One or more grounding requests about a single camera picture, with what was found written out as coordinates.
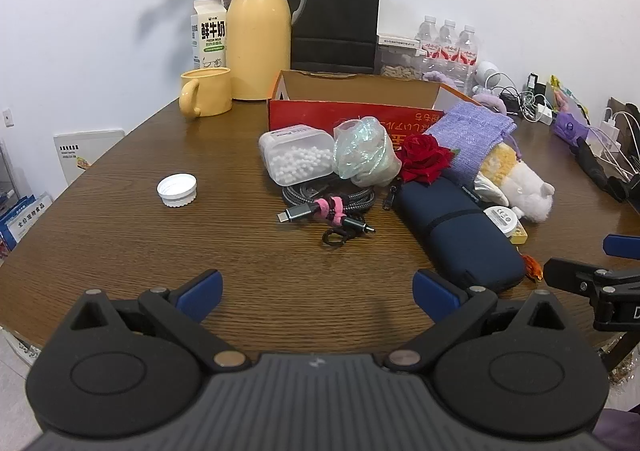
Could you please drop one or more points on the yellow and white plush toy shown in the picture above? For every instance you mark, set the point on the yellow and white plush toy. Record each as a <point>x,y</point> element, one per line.
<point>530,191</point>

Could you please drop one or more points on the purple fluffy headband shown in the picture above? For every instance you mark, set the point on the purple fluffy headband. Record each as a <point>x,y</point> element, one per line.
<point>440,77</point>
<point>490,101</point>

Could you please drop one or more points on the red rose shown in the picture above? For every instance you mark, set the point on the red rose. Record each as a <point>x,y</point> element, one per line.
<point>422,158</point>

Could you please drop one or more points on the clear nut container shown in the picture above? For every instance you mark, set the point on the clear nut container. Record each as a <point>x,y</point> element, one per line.
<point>397,66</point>

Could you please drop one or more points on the white wall socket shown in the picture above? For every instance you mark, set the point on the white wall socket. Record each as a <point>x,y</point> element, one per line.
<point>6,117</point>

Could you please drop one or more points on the round white gadget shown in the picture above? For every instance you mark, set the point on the round white gadget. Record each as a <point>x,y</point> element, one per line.
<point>502,218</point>

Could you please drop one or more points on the white charger plug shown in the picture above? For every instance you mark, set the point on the white charger plug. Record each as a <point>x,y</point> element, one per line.
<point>610,126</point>

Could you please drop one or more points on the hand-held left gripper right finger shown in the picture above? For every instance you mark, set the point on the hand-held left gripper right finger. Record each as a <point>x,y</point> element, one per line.
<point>435,293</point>

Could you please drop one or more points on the blue printed packets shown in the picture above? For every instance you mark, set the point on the blue printed packets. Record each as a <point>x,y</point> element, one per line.
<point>22,223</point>

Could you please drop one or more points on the white bottle cap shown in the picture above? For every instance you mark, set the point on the white bottle cap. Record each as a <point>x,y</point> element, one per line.
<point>177,188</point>

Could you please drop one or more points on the iridescent organza bag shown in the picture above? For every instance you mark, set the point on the iridescent organza bag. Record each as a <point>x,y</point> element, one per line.
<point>362,151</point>

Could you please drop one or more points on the small yellow block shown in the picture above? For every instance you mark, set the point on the small yellow block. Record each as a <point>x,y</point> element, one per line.
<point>520,236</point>

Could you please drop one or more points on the small orange trinket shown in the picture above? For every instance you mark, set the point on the small orange trinket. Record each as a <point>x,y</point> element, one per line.
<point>534,268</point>

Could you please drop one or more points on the yellow mug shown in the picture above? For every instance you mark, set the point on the yellow mug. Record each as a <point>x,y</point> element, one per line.
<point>210,91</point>

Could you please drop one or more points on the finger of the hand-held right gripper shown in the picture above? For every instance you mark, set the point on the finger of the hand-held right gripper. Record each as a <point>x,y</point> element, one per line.
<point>567,273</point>
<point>620,245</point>

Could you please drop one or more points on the clear container of white beads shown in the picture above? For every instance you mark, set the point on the clear container of white beads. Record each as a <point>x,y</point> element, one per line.
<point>295,161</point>

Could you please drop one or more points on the orange cardboard box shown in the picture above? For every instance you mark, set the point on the orange cardboard box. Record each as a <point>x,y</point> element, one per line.
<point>320,113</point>

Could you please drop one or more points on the black folded umbrella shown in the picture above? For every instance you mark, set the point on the black folded umbrella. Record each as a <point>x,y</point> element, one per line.
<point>597,166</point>

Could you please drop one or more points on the navy zip pouch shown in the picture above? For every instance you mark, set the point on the navy zip pouch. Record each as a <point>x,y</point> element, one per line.
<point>450,226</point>

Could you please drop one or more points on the purple woven pouch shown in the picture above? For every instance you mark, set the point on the purple woven pouch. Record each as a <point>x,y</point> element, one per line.
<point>467,131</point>

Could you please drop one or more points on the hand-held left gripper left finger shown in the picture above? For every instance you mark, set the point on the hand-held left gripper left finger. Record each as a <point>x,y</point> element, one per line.
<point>202,293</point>

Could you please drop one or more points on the yellow thermos jug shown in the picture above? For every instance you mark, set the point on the yellow thermos jug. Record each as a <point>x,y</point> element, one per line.
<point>260,31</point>

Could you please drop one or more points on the white board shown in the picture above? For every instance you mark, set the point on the white board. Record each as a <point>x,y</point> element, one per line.
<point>90,156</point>

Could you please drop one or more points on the black paper bag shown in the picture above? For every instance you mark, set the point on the black paper bag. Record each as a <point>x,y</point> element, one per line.
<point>335,11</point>

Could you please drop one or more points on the brown paper bag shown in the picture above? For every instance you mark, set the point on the brown paper bag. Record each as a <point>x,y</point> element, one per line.
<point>620,106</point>

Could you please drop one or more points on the black power adapter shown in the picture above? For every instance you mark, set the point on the black power adapter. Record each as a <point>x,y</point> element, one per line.
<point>532,82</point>

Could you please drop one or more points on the white milk carton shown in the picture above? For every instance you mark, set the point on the white milk carton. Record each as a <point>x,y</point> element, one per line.
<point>207,38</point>

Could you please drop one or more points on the colourful snack packets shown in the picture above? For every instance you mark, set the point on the colourful snack packets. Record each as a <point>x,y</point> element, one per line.
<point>562,96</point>

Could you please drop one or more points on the purple printed bag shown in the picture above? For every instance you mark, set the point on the purple printed bag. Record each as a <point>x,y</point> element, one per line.
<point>570,126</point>

